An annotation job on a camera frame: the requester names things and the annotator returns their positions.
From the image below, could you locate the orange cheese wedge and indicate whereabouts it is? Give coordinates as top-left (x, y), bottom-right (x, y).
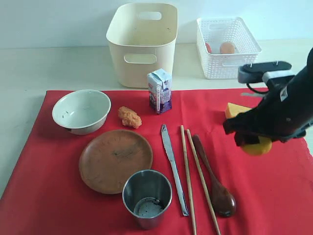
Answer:
top-left (224, 103), bottom-right (251, 119)

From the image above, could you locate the brown round plate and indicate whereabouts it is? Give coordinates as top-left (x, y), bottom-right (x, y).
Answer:
top-left (79, 129), bottom-right (153, 194)

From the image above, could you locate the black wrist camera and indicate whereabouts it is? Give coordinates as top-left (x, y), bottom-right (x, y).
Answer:
top-left (237, 61), bottom-right (295, 84)

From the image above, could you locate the red tablecloth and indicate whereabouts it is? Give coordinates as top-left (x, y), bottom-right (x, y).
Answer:
top-left (0, 89), bottom-right (313, 235)

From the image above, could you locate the cream plastic bin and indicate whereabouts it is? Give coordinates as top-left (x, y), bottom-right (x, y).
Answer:
top-left (106, 2), bottom-right (178, 88)

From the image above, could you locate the silver table knife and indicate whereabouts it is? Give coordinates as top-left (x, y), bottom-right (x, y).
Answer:
top-left (161, 124), bottom-right (189, 216)

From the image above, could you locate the white perforated plastic basket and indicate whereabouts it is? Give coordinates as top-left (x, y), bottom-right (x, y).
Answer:
top-left (196, 17), bottom-right (262, 80)

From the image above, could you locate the wooden chopstick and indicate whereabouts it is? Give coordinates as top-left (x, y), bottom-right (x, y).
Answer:
top-left (186, 129), bottom-right (221, 235)
top-left (180, 125), bottom-right (197, 235)

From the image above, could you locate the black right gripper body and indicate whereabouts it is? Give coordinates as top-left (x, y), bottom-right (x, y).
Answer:
top-left (251, 50), bottom-right (313, 142)

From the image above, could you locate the left wooden chopstick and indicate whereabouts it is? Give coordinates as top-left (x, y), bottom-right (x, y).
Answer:
top-left (180, 125), bottom-right (197, 235)

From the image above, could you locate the red sausage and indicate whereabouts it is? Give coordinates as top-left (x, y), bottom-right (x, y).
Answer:
top-left (205, 43), bottom-right (212, 53)

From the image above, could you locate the stainless steel cup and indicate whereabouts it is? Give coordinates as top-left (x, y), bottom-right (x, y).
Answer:
top-left (122, 169), bottom-right (172, 230)

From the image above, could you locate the black camera cable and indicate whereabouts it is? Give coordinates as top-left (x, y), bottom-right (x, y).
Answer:
top-left (246, 82), bottom-right (269, 94)

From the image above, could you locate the right wooden chopstick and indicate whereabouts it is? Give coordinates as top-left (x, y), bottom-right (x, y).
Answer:
top-left (186, 129), bottom-right (221, 235)

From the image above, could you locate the dark wooden spoon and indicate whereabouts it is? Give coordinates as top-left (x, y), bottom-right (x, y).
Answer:
top-left (192, 134), bottom-right (236, 218)

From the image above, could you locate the pale green bowl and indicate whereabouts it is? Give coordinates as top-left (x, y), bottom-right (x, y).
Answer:
top-left (52, 90), bottom-right (111, 135)

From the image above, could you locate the brown egg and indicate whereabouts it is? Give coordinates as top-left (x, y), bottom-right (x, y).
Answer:
top-left (220, 42), bottom-right (235, 54)

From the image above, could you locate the fried chicken nugget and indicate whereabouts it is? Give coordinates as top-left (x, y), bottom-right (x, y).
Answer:
top-left (118, 106), bottom-right (142, 129)

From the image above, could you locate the small milk carton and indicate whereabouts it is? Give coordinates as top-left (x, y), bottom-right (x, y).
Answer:
top-left (147, 69), bottom-right (172, 115)

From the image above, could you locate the yellow lemon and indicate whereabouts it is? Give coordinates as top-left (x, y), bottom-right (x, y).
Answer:
top-left (241, 137), bottom-right (272, 156)

